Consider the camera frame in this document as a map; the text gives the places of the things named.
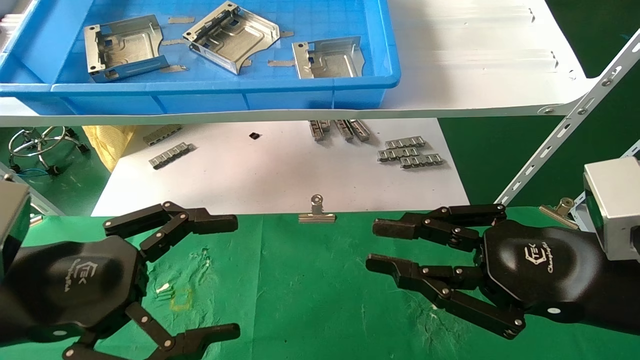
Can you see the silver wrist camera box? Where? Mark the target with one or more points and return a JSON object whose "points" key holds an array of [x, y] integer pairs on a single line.
{"points": [[615, 200], [12, 220]]}

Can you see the sheet metal bracket part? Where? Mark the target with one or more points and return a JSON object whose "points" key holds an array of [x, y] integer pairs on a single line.
{"points": [[125, 47], [235, 37], [335, 62]]}

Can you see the chrome stool base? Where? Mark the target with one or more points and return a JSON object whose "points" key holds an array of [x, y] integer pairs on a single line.
{"points": [[82, 147]]}

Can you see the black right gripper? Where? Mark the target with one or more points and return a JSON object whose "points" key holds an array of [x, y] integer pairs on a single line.
{"points": [[545, 275]]}

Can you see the yellow cloth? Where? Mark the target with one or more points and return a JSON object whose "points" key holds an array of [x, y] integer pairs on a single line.
{"points": [[107, 142]]}

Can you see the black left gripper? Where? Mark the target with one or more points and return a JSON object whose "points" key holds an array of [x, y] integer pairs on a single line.
{"points": [[75, 280]]}

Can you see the small grey metal rail piece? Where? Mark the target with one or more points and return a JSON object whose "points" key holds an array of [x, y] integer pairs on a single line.
{"points": [[319, 129], [360, 129], [344, 129]]}

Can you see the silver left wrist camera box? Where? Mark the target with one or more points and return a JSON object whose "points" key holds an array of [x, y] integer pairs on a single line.
{"points": [[12, 220]]}

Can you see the white shelf board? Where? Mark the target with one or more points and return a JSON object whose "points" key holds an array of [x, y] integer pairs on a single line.
{"points": [[475, 60]]}

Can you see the white stacked plastic pieces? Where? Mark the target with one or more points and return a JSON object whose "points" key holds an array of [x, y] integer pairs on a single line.
{"points": [[10, 22]]}

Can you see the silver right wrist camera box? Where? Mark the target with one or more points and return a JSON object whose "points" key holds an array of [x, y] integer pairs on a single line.
{"points": [[615, 200]]}

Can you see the blue plastic tray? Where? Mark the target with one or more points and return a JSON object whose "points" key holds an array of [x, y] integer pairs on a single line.
{"points": [[225, 95]]}

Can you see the green table cloth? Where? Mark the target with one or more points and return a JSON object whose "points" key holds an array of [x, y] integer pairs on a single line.
{"points": [[300, 290]]}

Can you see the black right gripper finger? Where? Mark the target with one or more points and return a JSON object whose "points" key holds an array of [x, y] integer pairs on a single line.
{"points": [[400, 227]]}

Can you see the white lower board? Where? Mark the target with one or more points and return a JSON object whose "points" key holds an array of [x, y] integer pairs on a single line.
{"points": [[275, 170]]}

